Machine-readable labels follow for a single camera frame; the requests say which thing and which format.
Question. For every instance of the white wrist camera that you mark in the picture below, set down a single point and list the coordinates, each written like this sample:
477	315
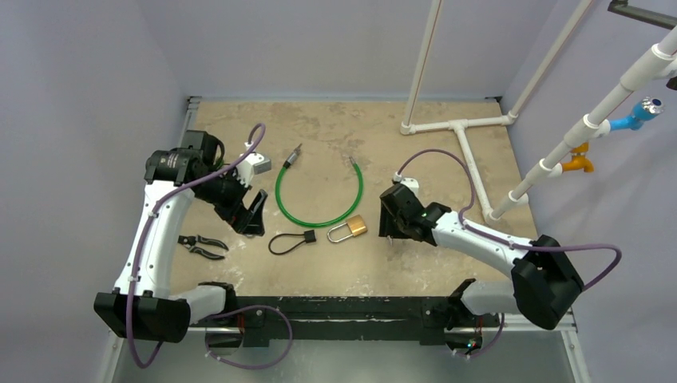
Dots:
409	182
251	165

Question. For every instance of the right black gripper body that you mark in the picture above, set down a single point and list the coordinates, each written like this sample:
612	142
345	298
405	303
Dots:
392	212

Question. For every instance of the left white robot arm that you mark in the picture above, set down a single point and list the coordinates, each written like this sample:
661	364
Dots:
140	305

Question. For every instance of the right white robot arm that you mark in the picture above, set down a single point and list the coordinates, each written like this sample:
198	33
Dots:
541	283

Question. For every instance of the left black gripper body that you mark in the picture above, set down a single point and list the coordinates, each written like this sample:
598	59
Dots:
226	195

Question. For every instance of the white pvc pipe frame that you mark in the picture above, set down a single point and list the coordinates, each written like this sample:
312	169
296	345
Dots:
657	63

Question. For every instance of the orange tap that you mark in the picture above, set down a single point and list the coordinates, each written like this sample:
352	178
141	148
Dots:
579	160

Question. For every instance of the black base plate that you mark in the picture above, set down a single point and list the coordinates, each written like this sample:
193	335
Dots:
435	320

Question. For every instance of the blue tap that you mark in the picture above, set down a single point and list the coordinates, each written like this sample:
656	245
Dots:
645	110

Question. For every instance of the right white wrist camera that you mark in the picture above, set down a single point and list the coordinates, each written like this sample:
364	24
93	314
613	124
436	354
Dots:
409	182

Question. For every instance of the black handled pliers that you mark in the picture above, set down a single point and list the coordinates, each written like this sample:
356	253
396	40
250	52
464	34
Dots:
199	245

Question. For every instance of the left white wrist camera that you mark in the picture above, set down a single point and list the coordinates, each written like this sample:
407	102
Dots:
251	165

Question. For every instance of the brass padlock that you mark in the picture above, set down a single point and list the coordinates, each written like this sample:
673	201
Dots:
354	226

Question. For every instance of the green cable lock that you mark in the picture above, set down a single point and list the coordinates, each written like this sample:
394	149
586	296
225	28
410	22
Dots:
318	195

